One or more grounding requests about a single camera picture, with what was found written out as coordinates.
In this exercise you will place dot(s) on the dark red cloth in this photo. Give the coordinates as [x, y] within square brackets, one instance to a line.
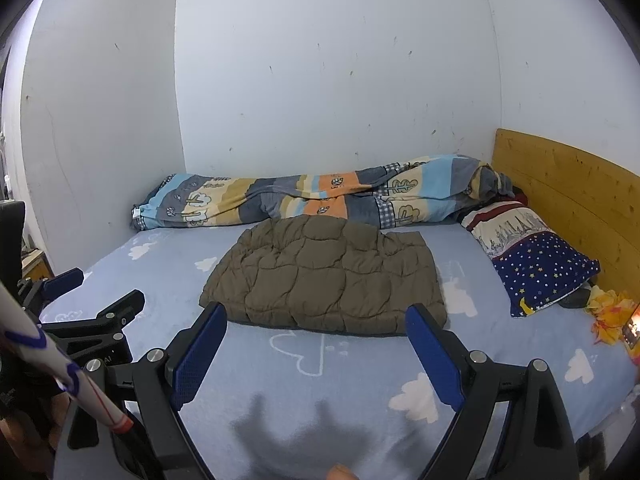
[521, 197]

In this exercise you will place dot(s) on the dark patterned cloth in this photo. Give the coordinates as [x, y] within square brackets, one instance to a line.
[575, 299]

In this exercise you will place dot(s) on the light blue bed sheet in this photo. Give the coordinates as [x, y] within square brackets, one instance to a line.
[300, 385]

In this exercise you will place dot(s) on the striped patterned fleece blanket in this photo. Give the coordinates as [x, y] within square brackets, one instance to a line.
[300, 195]

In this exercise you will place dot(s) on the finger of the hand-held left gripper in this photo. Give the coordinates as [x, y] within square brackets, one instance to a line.
[125, 305]
[62, 280]

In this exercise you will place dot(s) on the black furniture piece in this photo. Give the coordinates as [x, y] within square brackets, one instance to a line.
[12, 240]

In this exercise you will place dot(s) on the yellow orange scarf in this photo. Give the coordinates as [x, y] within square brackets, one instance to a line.
[607, 315]

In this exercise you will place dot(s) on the wooden board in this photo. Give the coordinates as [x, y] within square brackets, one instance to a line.
[35, 262]

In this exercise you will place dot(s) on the black smartphone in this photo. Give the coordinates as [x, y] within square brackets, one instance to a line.
[631, 330]

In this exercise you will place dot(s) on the blue star print pillow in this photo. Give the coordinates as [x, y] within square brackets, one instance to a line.
[540, 265]

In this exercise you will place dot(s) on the wooden headboard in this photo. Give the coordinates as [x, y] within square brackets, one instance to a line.
[565, 185]

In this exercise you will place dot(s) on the olive padded jacket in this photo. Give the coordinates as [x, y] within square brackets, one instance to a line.
[325, 275]

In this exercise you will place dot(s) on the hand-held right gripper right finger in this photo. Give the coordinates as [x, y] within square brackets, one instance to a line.
[435, 355]

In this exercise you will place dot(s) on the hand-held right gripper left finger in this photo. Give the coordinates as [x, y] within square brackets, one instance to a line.
[197, 355]

